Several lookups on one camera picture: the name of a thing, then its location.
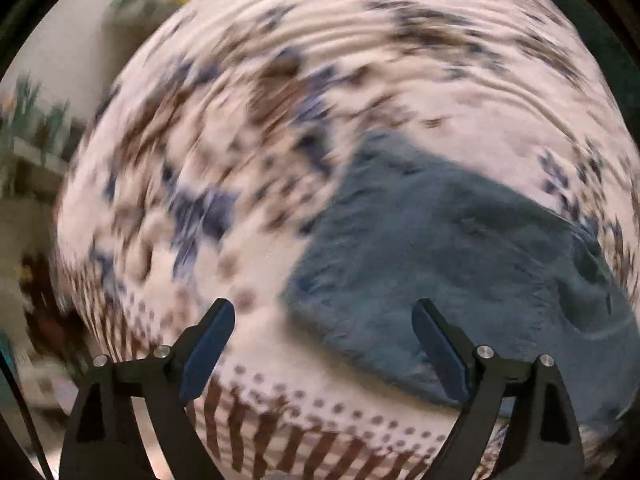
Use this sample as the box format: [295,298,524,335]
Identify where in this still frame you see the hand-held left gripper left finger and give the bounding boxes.
[59,298,236,480]

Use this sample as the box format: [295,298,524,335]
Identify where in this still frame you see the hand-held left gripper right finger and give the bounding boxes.
[411,298,587,480]

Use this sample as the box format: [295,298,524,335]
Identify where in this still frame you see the blue denim pants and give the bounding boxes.
[282,129,640,427]

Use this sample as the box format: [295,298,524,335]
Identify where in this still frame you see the teal drying rack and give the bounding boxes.
[0,74,72,167]

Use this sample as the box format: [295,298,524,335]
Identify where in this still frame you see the floral printed blanket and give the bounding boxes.
[54,0,640,480]

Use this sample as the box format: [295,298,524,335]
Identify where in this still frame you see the thin black cable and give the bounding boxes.
[0,346,55,480]

